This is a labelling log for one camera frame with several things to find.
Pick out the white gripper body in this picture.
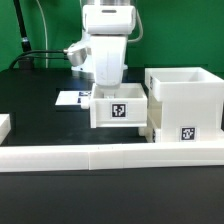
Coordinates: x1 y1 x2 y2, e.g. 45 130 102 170
90 35 127 89

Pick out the white drawer box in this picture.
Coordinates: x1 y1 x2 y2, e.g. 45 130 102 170
81 83 147 128
138 115 161 143

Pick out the white drawer cabinet housing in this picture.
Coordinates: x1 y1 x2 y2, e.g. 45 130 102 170
145 67 224 143

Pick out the white front drawer box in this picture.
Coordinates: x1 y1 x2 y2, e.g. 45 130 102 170
138 115 161 143

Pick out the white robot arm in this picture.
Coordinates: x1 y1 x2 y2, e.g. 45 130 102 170
65 0 140 89

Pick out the fiducial marker sheet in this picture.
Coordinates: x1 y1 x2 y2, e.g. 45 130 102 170
55 91 91 106

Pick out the black pole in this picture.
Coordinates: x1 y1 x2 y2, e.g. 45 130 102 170
13 0 31 52

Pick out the white L-shaped border fence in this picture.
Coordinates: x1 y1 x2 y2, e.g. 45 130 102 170
0 114 224 172

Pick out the white cable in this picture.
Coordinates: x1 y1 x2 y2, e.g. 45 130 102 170
35 0 50 69

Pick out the black cable with connector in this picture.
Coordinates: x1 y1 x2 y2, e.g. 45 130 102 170
8 48 73 70

